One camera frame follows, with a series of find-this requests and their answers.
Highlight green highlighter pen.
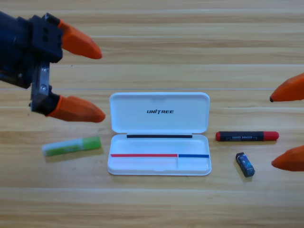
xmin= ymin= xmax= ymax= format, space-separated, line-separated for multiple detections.
xmin=41 ymin=136 xmax=102 ymax=157

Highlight dark blue sleeved eraser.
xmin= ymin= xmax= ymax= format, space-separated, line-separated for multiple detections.
xmin=235 ymin=152 xmax=256 ymax=178

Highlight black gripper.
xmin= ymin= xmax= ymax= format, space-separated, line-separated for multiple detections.
xmin=0 ymin=10 xmax=103 ymax=117

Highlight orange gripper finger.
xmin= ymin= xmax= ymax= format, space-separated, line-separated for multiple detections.
xmin=271 ymin=145 xmax=304 ymax=172
xmin=47 ymin=95 xmax=106 ymax=124
xmin=269 ymin=72 xmax=304 ymax=103

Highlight red and black marker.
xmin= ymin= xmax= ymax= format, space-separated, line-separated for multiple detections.
xmin=215 ymin=131 xmax=280 ymax=143

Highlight white Unitree pencil case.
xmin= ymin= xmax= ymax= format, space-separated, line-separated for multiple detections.
xmin=107 ymin=92 xmax=212 ymax=176

